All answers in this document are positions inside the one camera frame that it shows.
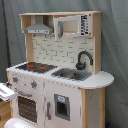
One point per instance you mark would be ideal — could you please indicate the white toy microwave door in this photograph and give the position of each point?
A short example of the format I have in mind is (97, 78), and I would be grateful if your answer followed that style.
(72, 26)

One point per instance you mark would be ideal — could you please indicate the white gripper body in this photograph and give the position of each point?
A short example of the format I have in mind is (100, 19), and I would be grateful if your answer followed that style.
(6, 93)

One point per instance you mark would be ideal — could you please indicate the black toy stovetop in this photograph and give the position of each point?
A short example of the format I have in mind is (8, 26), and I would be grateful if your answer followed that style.
(36, 67)

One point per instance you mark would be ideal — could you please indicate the red right oven knob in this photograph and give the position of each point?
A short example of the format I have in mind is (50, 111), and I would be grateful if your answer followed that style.
(33, 84)

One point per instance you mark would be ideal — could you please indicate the metal toy sink basin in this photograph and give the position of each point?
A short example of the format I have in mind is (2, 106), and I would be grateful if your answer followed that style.
(72, 74)

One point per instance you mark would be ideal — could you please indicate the wooden toy kitchen unit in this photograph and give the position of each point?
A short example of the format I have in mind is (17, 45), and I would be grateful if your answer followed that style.
(45, 49)

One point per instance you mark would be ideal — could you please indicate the white cabinet door with dispenser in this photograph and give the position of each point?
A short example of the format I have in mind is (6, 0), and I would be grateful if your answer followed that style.
(63, 106)

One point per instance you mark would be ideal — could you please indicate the red oven knob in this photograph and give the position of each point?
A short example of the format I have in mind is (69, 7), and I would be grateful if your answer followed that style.
(15, 79)
(33, 84)

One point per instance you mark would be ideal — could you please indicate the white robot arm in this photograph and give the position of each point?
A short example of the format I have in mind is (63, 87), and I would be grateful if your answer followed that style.
(17, 123)

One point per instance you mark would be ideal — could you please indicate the red left oven knob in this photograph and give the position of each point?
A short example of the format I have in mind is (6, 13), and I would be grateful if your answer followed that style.
(15, 79)

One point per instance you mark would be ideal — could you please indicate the black toy faucet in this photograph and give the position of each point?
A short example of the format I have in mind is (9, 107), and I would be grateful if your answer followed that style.
(81, 64)

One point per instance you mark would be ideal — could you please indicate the grey toy range hood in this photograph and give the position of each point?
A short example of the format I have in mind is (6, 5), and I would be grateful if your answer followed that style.
(38, 27)

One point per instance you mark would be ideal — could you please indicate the white toy oven door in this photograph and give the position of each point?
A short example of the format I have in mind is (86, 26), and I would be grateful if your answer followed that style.
(28, 104)

